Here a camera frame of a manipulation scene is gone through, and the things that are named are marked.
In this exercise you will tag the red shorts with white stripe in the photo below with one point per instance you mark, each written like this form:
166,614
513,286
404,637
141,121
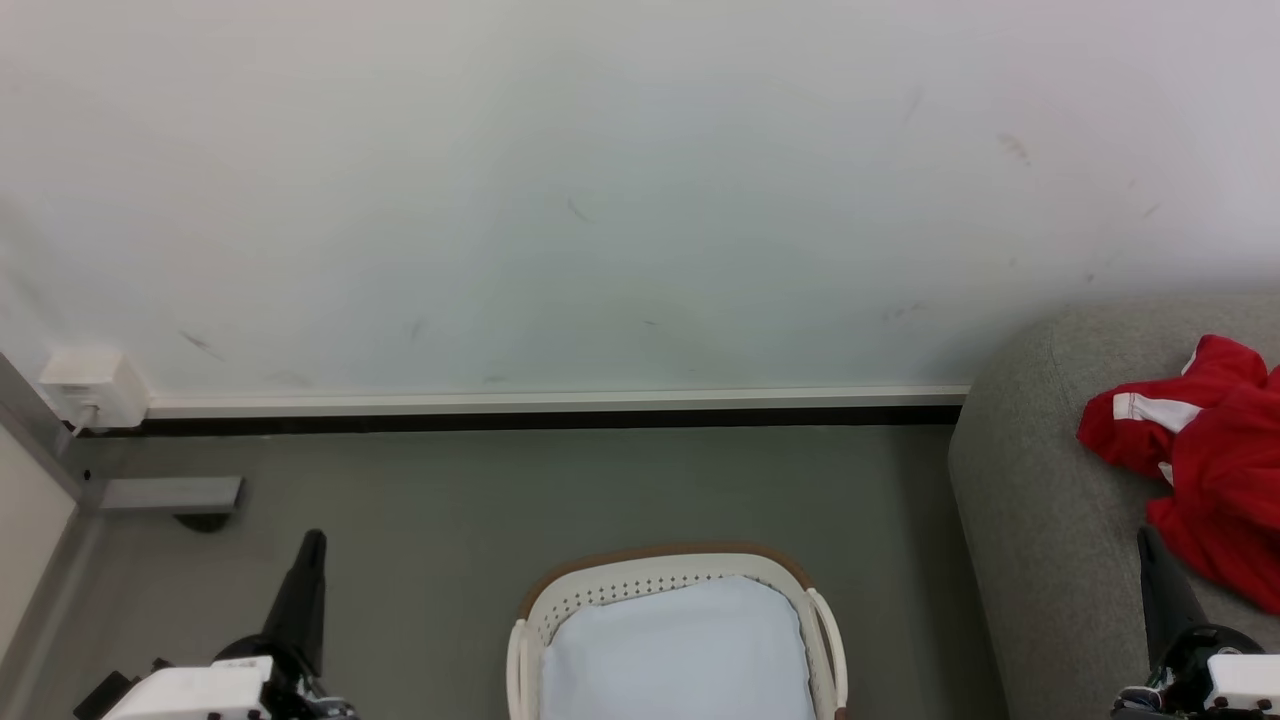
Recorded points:
1230,470

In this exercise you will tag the black round foot pad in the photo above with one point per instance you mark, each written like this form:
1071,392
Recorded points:
203,522

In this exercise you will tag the white laundry basket brown rim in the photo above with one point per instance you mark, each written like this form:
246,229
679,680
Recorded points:
640,572

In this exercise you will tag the white baseboard strip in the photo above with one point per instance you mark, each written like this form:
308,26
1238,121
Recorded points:
500,402

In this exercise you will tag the white wall outlet box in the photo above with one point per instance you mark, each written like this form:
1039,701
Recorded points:
95,385

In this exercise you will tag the light blue cloth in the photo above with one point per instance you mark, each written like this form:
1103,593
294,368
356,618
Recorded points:
680,650

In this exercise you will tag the grey metal frame post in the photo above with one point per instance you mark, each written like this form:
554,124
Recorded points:
30,420

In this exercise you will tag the grey metal foot bracket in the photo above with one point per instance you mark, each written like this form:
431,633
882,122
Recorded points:
170,494

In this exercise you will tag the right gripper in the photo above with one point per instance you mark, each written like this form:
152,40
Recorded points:
1220,680

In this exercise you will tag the grey fabric sofa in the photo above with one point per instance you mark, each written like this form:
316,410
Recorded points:
1040,550

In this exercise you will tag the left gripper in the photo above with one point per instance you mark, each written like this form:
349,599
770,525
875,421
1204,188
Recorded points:
210,695

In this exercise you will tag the dark grey left wrist camera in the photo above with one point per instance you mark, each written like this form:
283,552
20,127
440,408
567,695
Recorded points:
100,697

